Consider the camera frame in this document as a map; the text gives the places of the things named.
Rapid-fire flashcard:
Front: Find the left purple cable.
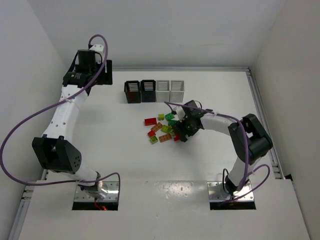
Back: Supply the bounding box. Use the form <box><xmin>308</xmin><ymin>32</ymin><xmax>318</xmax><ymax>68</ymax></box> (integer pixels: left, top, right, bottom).
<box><xmin>0</xmin><ymin>34</ymin><xmax>121</xmax><ymax>186</ymax></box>

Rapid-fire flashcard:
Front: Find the green lego brick top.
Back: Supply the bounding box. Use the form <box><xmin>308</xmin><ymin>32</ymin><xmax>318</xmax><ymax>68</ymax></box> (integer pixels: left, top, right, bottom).
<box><xmin>164</xmin><ymin>113</ymin><xmax>175</xmax><ymax>121</ymax></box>

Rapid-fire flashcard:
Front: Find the brown lego brick lower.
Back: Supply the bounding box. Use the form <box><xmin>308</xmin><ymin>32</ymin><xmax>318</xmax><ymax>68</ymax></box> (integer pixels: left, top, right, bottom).
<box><xmin>158</xmin><ymin>133</ymin><xmax>172</xmax><ymax>143</ymax></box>

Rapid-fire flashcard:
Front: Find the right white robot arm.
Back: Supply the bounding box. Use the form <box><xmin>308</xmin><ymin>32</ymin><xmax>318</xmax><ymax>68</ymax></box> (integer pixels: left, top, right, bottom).
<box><xmin>172</xmin><ymin>100</ymin><xmax>273</xmax><ymax>197</ymax></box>

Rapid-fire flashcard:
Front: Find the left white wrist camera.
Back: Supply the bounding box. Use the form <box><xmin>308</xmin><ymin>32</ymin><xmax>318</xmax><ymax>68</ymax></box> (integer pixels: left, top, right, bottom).
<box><xmin>89</xmin><ymin>44</ymin><xmax>105</xmax><ymax>56</ymax></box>

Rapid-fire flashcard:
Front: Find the black slotted container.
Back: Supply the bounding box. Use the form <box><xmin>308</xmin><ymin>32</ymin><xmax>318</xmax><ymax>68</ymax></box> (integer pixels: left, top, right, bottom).
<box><xmin>140</xmin><ymin>79</ymin><xmax>156</xmax><ymax>103</ymax></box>
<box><xmin>124</xmin><ymin>80</ymin><xmax>141</xmax><ymax>104</ymax></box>

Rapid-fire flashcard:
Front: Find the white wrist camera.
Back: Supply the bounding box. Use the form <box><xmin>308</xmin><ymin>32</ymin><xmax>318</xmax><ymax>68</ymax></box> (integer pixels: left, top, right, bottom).
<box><xmin>173</xmin><ymin>106</ymin><xmax>186</xmax><ymax>121</ymax></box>
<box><xmin>89</xmin><ymin>44</ymin><xmax>105</xmax><ymax>56</ymax></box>

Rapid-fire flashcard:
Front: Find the red 2x3 lego brick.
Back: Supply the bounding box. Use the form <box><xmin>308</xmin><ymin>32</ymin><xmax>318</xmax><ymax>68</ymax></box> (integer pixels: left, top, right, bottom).
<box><xmin>144</xmin><ymin>117</ymin><xmax>157</xmax><ymax>126</ymax></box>

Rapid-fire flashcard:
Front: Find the green 2x3 lego brick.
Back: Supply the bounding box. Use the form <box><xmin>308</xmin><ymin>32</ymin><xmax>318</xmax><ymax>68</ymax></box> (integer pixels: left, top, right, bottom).
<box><xmin>168</xmin><ymin>120</ymin><xmax>179</xmax><ymax>126</ymax></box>

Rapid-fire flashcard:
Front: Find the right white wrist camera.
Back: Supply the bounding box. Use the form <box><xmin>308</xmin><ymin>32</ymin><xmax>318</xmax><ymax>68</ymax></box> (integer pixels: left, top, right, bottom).
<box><xmin>173</xmin><ymin>106</ymin><xmax>186</xmax><ymax>121</ymax></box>

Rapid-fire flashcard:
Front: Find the red small lego brick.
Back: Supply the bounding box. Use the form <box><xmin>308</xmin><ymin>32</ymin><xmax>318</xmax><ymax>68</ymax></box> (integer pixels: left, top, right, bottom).
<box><xmin>147</xmin><ymin>130</ymin><xmax>156</xmax><ymax>138</ymax></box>
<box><xmin>173</xmin><ymin>135</ymin><xmax>180</xmax><ymax>142</ymax></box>

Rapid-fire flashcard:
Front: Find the brown lego brick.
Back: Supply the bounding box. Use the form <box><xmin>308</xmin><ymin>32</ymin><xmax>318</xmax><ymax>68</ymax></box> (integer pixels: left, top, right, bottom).
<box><xmin>158</xmin><ymin>133</ymin><xmax>172</xmax><ymax>143</ymax></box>
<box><xmin>150</xmin><ymin>122</ymin><xmax>163</xmax><ymax>133</ymax></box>

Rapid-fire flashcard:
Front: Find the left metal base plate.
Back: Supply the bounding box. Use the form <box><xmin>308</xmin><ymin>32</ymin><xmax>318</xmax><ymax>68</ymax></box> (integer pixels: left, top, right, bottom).
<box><xmin>74</xmin><ymin>181</ymin><xmax>120</xmax><ymax>202</ymax></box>

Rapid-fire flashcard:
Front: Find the white slotted container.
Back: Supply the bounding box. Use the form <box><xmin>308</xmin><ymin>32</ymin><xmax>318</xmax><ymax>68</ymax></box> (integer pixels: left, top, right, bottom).
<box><xmin>170</xmin><ymin>80</ymin><xmax>185</xmax><ymax>103</ymax></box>
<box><xmin>155</xmin><ymin>80</ymin><xmax>170</xmax><ymax>103</ymax></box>

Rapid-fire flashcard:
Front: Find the lime small lego brick top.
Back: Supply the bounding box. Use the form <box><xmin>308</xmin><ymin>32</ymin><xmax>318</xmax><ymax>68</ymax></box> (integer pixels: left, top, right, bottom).
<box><xmin>158</xmin><ymin>114</ymin><xmax>165</xmax><ymax>121</ymax></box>

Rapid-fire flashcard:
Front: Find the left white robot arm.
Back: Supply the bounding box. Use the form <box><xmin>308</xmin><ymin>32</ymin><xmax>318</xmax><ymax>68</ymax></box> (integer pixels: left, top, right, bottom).
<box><xmin>32</xmin><ymin>44</ymin><xmax>112</xmax><ymax>199</ymax></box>

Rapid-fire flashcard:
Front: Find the metal base plate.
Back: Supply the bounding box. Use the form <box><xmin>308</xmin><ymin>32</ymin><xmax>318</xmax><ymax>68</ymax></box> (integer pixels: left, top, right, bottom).
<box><xmin>207</xmin><ymin>181</ymin><xmax>254</xmax><ymax>203</ymax></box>
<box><xmin>74</xmin><ymin>181</ymin><xmax>120</xmax><ymax>202</ymax></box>

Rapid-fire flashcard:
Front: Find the lime lego brick bottom left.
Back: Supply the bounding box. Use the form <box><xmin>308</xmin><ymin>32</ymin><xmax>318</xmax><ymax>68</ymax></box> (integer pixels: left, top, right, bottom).
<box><xmin>150</xmin><ymin>135</ymin><xmax>158</xmax><ymax>144</ymax></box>

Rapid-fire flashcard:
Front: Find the brown lego brick upper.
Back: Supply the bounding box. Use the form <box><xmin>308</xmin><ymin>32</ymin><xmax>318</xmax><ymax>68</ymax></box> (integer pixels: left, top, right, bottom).
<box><xmin>150</xmin><ymin>122</ymin><xmax>163</xmax><ymax>133</ymax></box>

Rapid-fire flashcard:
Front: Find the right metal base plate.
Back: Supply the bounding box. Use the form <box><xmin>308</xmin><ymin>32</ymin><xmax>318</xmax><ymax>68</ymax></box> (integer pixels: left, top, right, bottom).
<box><xmin>207</xmin><ymin>181</ymin><xmax>254</xmax><ymax>203</ymax></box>

